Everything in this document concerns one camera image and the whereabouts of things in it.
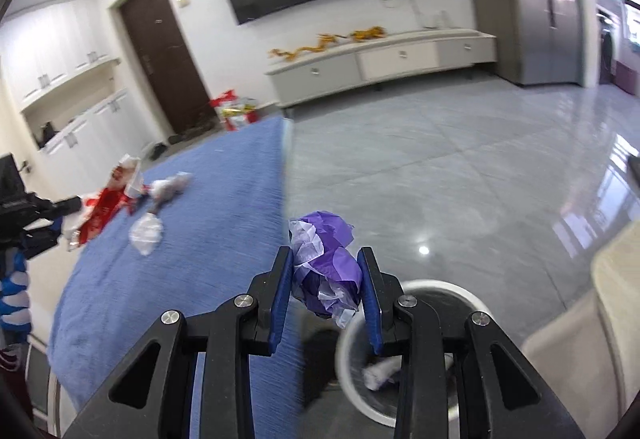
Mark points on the white red crumpled packet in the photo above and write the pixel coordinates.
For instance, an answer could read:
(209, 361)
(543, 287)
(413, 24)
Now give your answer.
(127, 173)

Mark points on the white trash bin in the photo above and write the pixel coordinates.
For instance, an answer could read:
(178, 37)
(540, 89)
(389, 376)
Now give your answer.
(440, 288)

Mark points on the golden tiger figurine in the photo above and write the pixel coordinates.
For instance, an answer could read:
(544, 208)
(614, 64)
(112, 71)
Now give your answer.
(367, 35)

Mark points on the clear crumpled plastic wrapper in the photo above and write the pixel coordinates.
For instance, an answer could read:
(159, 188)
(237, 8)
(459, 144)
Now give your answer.
(167, 186)

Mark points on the blue fluffy blanket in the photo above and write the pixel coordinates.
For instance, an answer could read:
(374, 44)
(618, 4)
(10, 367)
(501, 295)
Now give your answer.
(200, 219)

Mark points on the grey white television cabinet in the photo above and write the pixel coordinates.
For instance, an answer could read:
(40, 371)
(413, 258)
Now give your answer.
(325, 74)

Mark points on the white room door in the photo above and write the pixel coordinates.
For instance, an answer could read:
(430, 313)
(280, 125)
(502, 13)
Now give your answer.
(15, 119)

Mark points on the white translucent plastic bag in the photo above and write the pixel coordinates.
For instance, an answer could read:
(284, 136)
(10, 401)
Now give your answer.
(145, 234)

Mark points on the golden dragon figurine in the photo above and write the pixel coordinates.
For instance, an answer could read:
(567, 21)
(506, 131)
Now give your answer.
(305, 50)

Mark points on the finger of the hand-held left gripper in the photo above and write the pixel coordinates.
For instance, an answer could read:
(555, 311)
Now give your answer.
(42, 239)
(57, 207)

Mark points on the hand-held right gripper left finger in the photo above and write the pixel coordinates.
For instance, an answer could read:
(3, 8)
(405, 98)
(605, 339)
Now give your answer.
(280, 304)

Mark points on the red white gift bag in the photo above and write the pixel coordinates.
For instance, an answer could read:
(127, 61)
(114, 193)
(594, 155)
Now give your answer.
(225, 100)

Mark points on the black shoe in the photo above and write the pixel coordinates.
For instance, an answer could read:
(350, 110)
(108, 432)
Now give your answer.
(159, 150)

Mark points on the red gold gift bag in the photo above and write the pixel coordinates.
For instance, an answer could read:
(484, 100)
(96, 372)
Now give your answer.
(241, 116)

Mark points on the beige sofa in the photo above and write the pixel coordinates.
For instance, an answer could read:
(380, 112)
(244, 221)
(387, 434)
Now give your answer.
(600, 319)

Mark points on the purple plastic bag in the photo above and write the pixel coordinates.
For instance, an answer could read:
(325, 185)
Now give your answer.
(332, 264)

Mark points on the crumpled white wrapper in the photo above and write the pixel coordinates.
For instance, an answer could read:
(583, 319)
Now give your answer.
(380, 374)

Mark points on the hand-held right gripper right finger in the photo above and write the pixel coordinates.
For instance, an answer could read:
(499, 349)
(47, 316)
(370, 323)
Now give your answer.
(372, 304)

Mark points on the dark brown entrance door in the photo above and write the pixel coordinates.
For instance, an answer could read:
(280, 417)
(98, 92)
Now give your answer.
(160, 54)

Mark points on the red white snack packet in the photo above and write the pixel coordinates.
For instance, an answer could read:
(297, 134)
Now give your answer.
(102, 211)

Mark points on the brown shoe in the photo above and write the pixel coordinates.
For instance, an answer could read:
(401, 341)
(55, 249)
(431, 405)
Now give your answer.
(183, 133)
(204, 126)

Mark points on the white wall cabinet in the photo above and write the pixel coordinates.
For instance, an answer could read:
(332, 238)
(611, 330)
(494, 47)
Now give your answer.
(55, 49)

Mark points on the dark handbag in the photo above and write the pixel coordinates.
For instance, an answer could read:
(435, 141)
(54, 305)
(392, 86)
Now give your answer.
(47, 133)

